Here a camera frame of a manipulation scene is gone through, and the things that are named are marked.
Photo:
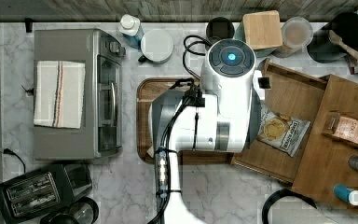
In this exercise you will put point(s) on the bamboo drawer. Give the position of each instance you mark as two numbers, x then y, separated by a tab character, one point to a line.
294	94

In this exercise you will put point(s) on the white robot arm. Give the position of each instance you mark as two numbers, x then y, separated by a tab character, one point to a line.
218	114

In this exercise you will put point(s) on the bamboo drawer cabinet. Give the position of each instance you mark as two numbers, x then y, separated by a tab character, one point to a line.
325	160

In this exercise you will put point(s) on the dark wooden tray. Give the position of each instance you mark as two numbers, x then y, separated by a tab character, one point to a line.
147	92

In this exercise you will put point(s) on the white lidded mug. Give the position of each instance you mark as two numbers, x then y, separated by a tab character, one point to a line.
156	47

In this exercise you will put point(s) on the silver toaster oven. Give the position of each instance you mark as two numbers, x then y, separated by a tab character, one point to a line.
100	132

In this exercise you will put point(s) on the dark grey cup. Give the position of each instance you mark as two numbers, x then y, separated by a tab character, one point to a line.
219	28

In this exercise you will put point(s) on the white blue water bottle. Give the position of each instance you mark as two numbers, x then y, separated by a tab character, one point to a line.
132	30

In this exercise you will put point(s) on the potato chips bag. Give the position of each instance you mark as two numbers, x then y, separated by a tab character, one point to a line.
280	131

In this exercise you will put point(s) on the teal canister bamboo lid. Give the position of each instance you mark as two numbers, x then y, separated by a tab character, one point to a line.
261	31

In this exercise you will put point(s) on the striped white dish towel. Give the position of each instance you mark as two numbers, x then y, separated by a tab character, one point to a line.
59	94

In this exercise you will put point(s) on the black round appliance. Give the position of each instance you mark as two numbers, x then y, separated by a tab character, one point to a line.
84	211

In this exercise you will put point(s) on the clear plastic snack jar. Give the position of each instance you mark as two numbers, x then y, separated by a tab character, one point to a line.
297	33

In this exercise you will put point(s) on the bamboo tea organizer box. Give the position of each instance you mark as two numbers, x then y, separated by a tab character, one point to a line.
330	123

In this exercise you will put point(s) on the stash tea bag packets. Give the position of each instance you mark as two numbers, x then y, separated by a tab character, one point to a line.
347	129

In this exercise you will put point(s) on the wooden spoon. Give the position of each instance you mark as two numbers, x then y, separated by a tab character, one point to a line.
337	40

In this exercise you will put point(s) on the black two-slot toaster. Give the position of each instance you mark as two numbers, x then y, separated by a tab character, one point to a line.
43	191

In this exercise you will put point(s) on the blue spice bottle white cap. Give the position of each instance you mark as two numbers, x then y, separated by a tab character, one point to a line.
346	194

